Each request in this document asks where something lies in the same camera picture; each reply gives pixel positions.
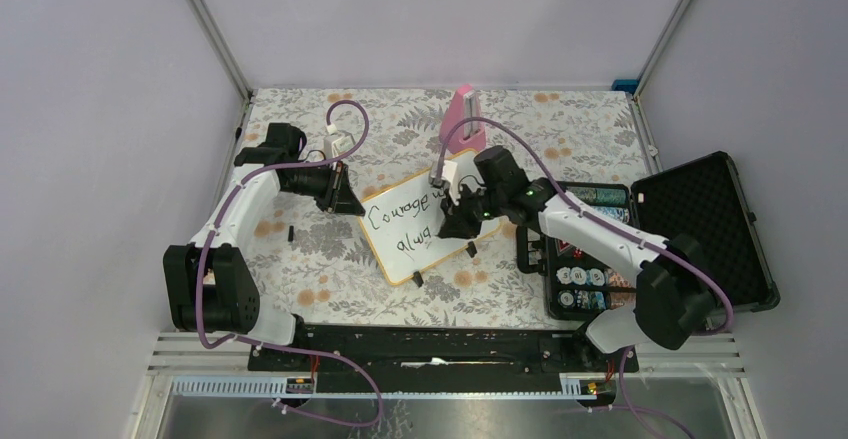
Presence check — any floral table mat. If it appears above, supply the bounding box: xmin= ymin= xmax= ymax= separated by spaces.
xmin=240 ymin=88 xmax=649 ymax=329

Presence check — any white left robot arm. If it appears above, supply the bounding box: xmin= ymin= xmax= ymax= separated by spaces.
xmin=163 ymin=123 xmax=365 ymax=370

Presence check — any black poker chip case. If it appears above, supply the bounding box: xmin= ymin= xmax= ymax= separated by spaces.
xmin=514 ymin=151 xmax=782 ymax=323

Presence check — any blue corner bracket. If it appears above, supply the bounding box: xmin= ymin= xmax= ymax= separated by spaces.
xmin=610 ymin=79 xmax=640 ymax=95

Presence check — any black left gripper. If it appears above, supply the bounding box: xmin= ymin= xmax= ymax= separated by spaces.
xmin=284 ymin=158 xmax=365 ymax=215

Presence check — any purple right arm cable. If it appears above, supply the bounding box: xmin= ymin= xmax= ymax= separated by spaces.
xmin=429 ymin=116 xmax=735 ymax=439

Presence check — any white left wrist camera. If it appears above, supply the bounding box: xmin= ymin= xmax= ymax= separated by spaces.
xmin=323 ymin=132 xmax=356 ymax=159

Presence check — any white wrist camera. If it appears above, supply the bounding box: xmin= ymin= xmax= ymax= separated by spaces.
xmin=429 ymin=160 xmax=461 ymax=204
xmin=323 ymin=132 xmax=356 ymax=159

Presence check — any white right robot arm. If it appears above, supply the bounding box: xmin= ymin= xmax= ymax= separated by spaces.
xmin=429 ymin=146 xmax=716 ymax=371

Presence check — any yellow framed whiteboard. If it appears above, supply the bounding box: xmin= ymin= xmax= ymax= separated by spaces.
xmin=360 ymin=170 xmax=470 ymax=285

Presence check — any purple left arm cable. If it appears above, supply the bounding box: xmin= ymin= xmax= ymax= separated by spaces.
xmin=193 ymin=99 xmax=386 ymax=429

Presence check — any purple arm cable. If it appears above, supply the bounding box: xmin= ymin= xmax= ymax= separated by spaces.
xmin=429 ymin=116 xmax=735 ymax=439
xmin=193 ymin=99 xmax=386 ymax=429

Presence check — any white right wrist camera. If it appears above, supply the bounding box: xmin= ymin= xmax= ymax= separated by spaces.
xmin=429 ymin=160 xmax=461 ymax=204

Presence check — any blue white chip stack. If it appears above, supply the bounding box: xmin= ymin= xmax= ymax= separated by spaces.
xmin=594 ymin=206 xmax=631 ymax=224

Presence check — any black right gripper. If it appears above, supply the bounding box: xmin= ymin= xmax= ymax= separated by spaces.
xmin=439 ymin=181 xmax=506 ymax=241

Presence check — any black mounting base plate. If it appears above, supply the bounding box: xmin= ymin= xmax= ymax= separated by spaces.
xmin=248 ymin=324 xmax=639 ymax=394

